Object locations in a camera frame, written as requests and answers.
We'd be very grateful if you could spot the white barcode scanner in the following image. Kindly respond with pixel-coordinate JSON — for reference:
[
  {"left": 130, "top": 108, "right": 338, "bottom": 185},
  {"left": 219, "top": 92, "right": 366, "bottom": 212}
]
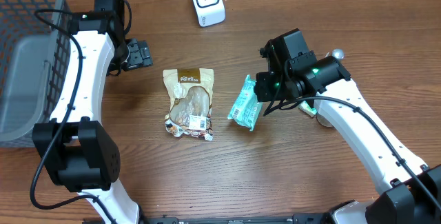
[{"left": 192, "top": 0, "right": 226, "bottom": 28}]

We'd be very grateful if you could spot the grey plastic mesh basket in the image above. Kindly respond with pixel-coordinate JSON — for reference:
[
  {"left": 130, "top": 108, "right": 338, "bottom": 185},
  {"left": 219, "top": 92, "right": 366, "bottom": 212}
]
[{"left": 1, "top": 0, "right": 70, "bottom": 147}]

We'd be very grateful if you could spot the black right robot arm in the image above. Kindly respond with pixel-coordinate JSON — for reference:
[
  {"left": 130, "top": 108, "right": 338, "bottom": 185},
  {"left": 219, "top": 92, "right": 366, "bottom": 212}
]
[{"left": 254, "top": 29, "right": 440, "bottom": 224}]

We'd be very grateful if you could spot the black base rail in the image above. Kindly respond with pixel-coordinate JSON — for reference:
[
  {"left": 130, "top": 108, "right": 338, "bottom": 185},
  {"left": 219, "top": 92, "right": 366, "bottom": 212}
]
[{"left": 82, "top": 199, "right": 373, "bottom": 224}]

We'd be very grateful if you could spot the teal white tissue packet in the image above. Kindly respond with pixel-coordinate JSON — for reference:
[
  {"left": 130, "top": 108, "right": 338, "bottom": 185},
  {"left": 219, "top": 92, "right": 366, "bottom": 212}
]
[{"left": 298, "top": 101, "right": 317, "bottom": 117}]

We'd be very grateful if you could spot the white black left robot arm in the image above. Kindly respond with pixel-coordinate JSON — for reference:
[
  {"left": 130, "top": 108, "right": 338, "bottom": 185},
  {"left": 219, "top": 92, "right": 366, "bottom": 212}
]
[{"left": 30, "top": 0, "right": 152, "bottom": 223}]

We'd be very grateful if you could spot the green lid white jar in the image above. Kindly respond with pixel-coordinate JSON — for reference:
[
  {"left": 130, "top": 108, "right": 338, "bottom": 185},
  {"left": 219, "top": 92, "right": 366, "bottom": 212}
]
[{"left": 316, "top": 114, "right": 333, "bottom": 128}]

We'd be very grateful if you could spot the yellow liquid bottle silver cap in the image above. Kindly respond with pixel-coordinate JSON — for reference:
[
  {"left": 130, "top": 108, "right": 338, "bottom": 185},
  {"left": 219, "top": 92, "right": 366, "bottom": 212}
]
[{"left": 331, "top": 48, "right": 345, "bottom": 60}]

